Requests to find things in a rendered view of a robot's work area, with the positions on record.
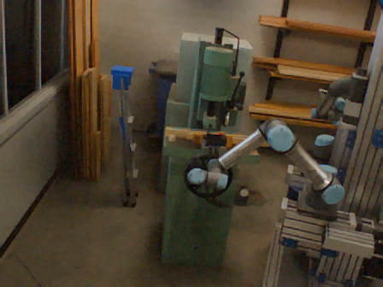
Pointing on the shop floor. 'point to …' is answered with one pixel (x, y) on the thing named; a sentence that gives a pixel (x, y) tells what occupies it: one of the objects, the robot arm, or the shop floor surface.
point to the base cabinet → (194, 225)
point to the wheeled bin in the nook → (168, 71)
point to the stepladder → (121, 78)
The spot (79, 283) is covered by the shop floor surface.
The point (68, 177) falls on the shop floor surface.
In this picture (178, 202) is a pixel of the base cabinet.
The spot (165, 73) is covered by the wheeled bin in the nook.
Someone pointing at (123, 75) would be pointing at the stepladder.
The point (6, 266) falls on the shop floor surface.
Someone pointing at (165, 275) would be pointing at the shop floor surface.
